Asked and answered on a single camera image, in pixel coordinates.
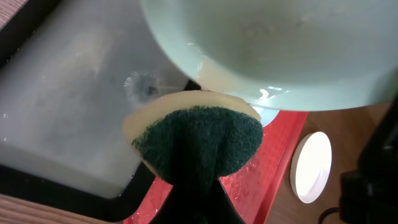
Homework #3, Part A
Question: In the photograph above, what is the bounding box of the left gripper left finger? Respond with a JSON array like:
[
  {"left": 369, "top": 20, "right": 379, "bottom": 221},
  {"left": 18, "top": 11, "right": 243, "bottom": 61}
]
[{"left": 149, "top": 186, "right": 194, "bottom": 224}]

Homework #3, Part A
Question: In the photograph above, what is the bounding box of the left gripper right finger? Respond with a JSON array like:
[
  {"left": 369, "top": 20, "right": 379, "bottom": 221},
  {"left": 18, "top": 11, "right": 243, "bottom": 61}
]
[{"left": 208, "top": 180, "right": 244, "bottom": 224}]

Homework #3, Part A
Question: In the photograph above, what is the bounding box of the green yellow sponge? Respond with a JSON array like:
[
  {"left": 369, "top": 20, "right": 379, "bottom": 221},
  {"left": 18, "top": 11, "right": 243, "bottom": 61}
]
[{"left": 123, "top": 90, "right": 263, "bottom": 194}]

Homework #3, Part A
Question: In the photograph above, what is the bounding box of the white plate front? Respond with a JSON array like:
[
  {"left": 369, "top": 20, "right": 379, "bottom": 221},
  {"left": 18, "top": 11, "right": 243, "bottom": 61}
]
[{"left": 289, "top": 131, "right": 332, "bottom": 203}]

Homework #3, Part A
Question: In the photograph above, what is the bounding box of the light blue plate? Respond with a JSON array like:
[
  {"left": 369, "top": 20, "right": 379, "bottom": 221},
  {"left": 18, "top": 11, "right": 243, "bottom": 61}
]
[
  {"left": 141, "top": 0, "right": 397, "bottom": 111},
  {"left": 251, "top": 105, "right": 279, "bottom": 127}
]

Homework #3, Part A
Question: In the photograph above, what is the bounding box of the light blue plate top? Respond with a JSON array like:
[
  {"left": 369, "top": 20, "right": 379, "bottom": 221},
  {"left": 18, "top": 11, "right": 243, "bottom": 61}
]
[{"left": 251, "top": 105, "right": 279, "bottom": 127}]

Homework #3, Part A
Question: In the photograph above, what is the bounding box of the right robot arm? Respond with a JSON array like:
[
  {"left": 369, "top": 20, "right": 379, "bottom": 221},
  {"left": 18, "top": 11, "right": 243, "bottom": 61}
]
[{"left": 339, "top": 100, "right": 397, "bottom": 224}]

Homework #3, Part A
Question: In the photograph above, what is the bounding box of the red plastic tray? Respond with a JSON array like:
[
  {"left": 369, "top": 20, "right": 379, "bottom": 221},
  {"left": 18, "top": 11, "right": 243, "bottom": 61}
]
[{"left": 123, "top": 110, "right": 309, "bottom": 224}]

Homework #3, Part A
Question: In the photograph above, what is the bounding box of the black water tray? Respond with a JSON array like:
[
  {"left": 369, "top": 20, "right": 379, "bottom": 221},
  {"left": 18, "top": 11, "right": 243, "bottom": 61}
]
[{"left": 1, "top": 0, "right": 188, "bottom": 222}]

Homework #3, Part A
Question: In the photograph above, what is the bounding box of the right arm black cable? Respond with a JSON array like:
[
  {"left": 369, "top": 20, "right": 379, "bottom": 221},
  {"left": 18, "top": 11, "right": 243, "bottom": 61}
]
[{"left": 317, "top": 207, "right": 341, "bottom": 224}]

